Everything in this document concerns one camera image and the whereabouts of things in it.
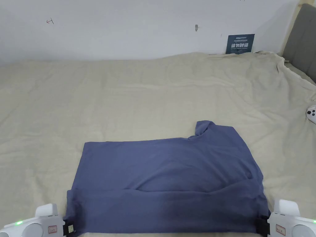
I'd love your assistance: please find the dark blue shirt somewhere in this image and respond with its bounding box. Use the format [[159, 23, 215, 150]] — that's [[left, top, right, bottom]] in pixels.
[[63, 120, 271, 234]]

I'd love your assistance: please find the grey padded headboard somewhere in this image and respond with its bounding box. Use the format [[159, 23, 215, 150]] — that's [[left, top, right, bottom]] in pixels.
[[282, 3, 316, 83]]

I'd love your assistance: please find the bed with beige sheet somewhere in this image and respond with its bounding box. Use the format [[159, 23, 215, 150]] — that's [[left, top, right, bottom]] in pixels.
[[0, 51, 316, 237]]

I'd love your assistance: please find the white hand controller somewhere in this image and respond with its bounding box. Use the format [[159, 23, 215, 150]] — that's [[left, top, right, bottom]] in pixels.
[[306, 105, 316, 123]]

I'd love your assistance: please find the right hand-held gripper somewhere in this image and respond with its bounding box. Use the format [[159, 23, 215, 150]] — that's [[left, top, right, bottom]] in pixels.
[[254, 199, 316, 237]]

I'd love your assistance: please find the dark blue sign card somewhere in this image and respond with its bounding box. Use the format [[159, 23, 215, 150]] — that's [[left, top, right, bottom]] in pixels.
[[226, 34, 255, 54]]

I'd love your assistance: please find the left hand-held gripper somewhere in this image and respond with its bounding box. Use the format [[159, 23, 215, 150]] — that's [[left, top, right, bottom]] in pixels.
[[0, 203, 80, 237]]

